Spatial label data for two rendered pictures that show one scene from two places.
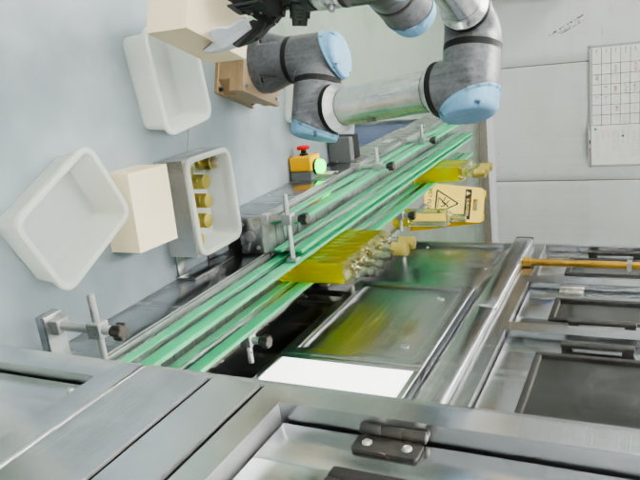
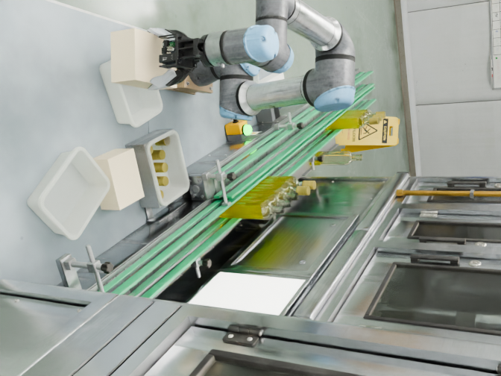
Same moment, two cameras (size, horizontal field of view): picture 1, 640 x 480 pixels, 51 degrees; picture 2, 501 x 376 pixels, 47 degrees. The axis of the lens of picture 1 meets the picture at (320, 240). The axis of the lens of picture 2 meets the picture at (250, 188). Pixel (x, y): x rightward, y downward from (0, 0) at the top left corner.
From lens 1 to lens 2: 0.39 m
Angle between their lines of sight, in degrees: 5
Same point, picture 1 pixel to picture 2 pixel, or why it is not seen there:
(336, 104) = (248, 97)
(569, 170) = (476, 93)
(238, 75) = not seen: hidden behind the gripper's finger
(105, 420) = (98, 327)
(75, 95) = (70, 110)
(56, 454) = (73, 347)
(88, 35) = (75, 69)
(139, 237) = (118, 200)
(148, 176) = (121, 159)
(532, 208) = (446, 125)
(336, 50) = not seen: hidden behind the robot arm
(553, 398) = (397, 295)
